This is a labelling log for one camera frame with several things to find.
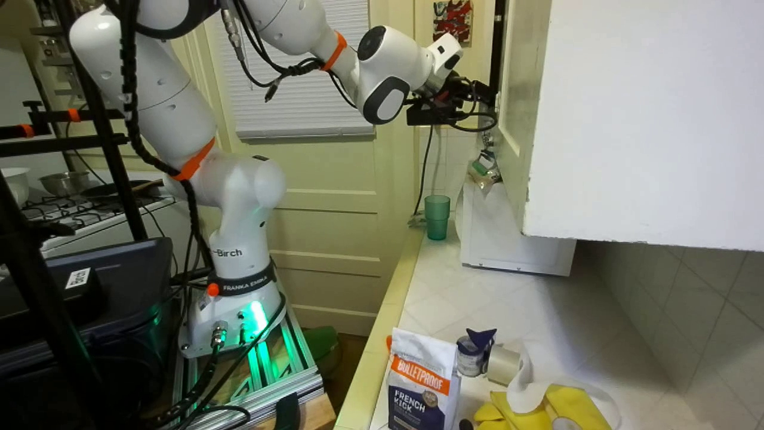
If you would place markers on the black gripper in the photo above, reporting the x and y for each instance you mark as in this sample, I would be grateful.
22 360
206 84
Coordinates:
455 105

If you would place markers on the cream cabinet door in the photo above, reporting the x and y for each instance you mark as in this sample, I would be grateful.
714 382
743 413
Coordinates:
518 92

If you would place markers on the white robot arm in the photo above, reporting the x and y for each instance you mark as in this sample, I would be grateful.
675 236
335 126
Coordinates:
385 74

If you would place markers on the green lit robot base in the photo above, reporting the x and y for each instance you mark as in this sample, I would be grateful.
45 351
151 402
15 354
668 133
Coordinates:
260 377

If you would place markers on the green plastic cup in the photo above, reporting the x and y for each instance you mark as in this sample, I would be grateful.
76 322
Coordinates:
437 210

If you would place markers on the white microwave oven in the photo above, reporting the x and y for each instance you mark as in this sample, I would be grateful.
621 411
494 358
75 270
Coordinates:
489 236

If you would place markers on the white right cabinet door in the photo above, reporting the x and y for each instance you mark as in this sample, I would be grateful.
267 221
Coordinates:
649 124

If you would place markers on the cream panelled door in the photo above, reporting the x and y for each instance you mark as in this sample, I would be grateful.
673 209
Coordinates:
340 224

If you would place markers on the white window blind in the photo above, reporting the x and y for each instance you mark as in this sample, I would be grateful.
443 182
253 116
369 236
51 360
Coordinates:
285 64

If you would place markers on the blue clip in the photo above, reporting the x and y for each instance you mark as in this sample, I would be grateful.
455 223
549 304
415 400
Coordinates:
474 351

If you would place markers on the masking tape roll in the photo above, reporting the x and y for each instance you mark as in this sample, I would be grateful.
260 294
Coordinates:
505 364

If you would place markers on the white coffee bag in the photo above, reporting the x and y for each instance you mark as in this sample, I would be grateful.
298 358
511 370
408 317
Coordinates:
424 382

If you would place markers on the black metal stand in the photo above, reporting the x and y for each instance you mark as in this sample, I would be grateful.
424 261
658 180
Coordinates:
22 254

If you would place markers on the red wall picture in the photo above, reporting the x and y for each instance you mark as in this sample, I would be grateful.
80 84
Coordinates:
451 18

